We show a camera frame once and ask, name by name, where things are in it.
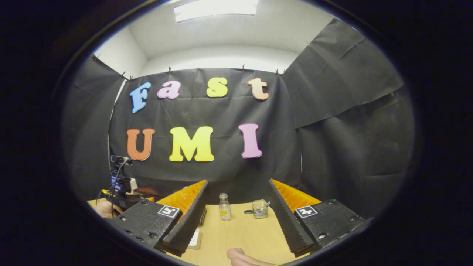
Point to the ceiling light panel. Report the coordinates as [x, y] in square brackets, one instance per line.
[216, 9]

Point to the clear glass bottle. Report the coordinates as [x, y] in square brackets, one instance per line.
[224, 210]

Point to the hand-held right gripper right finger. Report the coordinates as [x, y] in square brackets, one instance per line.
[286, 221]

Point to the white rectangular tray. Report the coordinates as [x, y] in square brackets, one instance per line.
[195, 238]

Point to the row of cloth clips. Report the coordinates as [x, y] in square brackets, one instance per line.
[243, 68]

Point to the black backdrop cloth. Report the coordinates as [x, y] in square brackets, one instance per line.
[332, 129]

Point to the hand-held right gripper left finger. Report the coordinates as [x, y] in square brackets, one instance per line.
[188, 221]

